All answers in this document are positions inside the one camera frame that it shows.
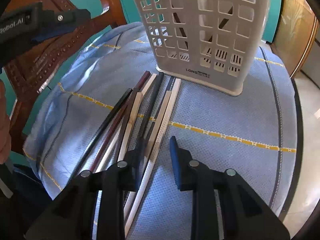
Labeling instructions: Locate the person's left hand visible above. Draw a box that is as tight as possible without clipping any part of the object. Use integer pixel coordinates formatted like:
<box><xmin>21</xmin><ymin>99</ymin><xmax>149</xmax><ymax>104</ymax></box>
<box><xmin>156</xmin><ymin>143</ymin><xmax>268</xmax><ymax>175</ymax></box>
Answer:
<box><xmin>0</xmin><ymin>81</ymin><xmax>11</xmax><ymax>164</ymax></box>

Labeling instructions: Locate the dark red chopstick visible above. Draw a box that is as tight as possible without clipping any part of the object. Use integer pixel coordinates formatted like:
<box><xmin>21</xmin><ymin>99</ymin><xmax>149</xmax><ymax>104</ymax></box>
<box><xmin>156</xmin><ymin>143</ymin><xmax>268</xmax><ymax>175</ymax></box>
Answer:
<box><xmin>89</xmin><ymin>71</ymin><xmax>150</xmax><ymax>172</ymax></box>

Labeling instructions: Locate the white plastic utensil basket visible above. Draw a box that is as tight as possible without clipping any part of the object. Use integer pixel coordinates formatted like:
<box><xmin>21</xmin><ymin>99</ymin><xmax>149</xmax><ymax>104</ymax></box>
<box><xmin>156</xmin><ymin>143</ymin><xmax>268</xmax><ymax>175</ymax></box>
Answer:
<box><xmin>134</xmin><ymin>0</ymin><xmax>270</xmax><ymax>96</ymax></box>

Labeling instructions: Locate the white chopstick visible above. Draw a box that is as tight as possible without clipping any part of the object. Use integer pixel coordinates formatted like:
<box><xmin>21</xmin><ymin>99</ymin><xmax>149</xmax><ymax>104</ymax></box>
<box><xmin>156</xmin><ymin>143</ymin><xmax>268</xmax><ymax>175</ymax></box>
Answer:
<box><xmin>94</xmin><ymin>73</ymin><xmax>158</xmax><ymax>173</ymax></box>

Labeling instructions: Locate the carved wooden chair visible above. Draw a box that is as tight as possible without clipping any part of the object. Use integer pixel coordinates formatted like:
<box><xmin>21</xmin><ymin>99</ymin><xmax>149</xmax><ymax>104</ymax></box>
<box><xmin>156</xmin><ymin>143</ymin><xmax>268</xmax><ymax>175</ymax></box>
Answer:
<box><xmin>1</xmin><ymin>0</ymin><xmax>126</xmax><ymax>154</ymax></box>

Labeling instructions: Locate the beige wooden chopstick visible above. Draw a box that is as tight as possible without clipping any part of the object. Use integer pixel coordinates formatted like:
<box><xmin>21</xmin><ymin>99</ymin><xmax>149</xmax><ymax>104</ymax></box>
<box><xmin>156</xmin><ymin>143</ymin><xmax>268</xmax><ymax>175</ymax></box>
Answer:
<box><xmin>117</xmin><ymin>92</ymin><xmax>143</xmax><ymax>161</ymax></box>

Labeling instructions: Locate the black chopstick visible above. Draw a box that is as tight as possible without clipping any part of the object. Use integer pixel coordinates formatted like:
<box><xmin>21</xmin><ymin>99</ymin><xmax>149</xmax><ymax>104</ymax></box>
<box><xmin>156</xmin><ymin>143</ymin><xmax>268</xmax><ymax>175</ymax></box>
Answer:
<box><xmin>67</xmin><ymin>88</ymin><xmax>132</xmax><ymax>183</ymax></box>

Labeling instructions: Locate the cream textured chopstick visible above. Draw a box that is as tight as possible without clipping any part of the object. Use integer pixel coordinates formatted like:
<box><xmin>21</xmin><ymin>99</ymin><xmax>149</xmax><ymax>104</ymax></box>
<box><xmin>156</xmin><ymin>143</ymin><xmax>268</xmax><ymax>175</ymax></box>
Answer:
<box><xmin>124</xmin><ymin>79</ymin><xmax>181</xmax><ymax>236</ymax></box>

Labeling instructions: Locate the blue checked tablecloth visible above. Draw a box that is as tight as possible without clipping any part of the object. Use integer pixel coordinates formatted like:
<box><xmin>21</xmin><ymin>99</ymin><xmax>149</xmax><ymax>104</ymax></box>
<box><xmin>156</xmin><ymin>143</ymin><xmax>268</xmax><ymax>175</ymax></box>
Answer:
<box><xmin>23</xmin><ymin>22</ymin><xmax>297</xmax><ymax>239</ymax></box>

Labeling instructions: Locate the dark grey chopstick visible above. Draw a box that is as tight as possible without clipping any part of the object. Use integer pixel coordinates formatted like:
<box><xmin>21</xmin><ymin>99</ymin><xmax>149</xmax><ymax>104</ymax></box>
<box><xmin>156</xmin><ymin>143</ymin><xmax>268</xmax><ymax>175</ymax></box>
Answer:
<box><xmin>137</xmin><ymin>73</ymin><xmax>164</xmax><ymax>157</ymax></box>

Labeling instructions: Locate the wooden glass sliding door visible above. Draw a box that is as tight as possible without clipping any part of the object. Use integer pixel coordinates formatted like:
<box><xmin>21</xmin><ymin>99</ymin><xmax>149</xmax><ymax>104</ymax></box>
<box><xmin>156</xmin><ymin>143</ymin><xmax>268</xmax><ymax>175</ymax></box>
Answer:
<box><xmin>271</xmin><ymin>0</ymin><xmax>319</xmax><ymax>78</ymax></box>

